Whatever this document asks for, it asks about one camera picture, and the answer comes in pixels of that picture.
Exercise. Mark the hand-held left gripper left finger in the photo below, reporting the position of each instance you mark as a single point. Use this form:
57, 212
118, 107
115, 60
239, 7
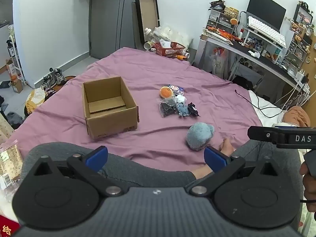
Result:
96, 157

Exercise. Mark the white plastic bottle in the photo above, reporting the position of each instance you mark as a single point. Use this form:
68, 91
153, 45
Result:
148, 33

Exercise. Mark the white monitor riser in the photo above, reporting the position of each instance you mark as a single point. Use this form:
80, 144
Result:
251, 33

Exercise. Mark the white keyboard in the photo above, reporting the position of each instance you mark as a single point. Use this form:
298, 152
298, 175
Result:
266, 30

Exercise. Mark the dark grey door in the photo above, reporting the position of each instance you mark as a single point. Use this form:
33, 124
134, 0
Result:
111, 22

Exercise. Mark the white storage rack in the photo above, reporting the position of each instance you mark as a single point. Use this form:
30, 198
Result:
14, 56

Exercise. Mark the wooden pegboard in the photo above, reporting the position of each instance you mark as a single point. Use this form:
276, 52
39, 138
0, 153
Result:
5, 126

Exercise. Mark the small blue plush toy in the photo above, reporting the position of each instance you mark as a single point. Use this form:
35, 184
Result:
183, 109

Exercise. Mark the person's left leg grey trousers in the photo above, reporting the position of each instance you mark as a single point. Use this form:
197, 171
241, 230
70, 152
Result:
138, 171

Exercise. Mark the person's right hand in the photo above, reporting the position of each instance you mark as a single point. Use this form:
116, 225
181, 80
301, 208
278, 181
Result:
309, 190

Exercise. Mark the small desktop drawer unit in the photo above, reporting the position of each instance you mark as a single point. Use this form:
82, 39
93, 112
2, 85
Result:
297, 49

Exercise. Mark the cardboard box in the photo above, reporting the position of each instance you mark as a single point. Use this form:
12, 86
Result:
111, 124

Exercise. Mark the small white plush toy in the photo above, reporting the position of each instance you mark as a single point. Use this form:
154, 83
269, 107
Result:
181, 99

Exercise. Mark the person's leg grey trousers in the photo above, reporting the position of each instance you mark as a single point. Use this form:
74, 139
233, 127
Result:
138, 171
254, 150

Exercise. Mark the large blue-grey plush toy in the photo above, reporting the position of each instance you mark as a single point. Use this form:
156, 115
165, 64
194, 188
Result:
198, 135

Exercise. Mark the person's right leg grey trousers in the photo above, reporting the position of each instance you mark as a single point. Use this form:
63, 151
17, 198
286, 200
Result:
254, 150

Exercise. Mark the dark toy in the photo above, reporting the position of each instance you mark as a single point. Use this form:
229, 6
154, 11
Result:
193, 109

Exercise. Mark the pair of grey sneakers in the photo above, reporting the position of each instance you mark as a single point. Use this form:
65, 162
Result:
53, 77

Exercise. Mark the black beaded toy packet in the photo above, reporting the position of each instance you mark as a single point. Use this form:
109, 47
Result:
167, 108

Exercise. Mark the blue printed box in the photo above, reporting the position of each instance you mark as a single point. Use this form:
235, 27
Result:
178, 89

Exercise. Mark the flat cardboard tray black frame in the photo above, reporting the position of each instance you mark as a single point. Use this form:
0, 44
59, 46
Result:
148, 14

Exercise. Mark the person's bare foot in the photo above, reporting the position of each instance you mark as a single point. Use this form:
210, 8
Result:
226, 147

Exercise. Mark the orange-brown cloth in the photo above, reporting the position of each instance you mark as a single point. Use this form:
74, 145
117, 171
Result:
297, 117

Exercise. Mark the woven basket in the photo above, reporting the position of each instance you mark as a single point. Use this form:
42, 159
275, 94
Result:
231, 11

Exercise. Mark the clear snack packet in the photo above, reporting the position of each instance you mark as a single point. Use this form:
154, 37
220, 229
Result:
8, 163

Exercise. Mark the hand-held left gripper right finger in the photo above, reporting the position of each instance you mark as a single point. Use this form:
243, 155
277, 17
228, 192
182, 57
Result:
214, 160

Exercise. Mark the white fluffy cushion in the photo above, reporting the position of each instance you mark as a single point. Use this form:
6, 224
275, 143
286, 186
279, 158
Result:
179, 35

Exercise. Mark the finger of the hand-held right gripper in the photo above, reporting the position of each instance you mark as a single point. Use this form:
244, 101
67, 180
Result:
261, 133

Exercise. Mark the red packet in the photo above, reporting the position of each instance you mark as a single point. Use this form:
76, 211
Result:
7, 226

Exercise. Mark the white power strip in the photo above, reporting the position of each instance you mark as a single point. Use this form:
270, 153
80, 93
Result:
300, 77

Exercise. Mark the red plastic basket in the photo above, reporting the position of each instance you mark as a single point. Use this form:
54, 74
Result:
170, 49

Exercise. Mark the orange and green plush toy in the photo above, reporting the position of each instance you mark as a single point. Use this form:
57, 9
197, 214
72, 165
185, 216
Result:
166, 92

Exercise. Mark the black top desk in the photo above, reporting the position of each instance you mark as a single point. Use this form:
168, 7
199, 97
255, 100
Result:
244, 49

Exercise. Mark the purple bed sheet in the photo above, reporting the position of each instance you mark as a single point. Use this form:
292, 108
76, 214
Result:
148, 66

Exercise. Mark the decorated picture frame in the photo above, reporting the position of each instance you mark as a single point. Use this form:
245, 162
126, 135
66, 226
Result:
303, 14

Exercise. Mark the white shopping bag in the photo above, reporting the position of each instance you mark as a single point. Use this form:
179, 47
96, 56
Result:
219, 63

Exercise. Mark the black computer monitor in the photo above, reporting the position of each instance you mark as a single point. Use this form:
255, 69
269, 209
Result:
266, 9

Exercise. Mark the white drawer organizer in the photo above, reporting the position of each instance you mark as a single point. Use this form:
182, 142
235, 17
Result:
219, 21

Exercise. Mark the yellow and white bag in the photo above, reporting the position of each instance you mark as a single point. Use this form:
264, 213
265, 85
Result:
35, 98

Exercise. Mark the white bed sheet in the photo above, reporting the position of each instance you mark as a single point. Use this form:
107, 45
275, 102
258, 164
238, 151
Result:
263, 105

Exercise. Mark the small brown carton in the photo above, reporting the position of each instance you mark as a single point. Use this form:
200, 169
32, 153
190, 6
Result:
16, 86

